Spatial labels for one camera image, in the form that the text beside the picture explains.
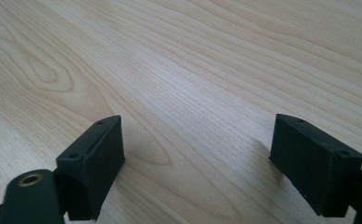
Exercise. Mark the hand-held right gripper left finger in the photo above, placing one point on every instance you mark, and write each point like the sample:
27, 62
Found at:
92, 168

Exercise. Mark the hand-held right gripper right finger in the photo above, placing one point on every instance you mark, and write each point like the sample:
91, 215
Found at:
319, 165

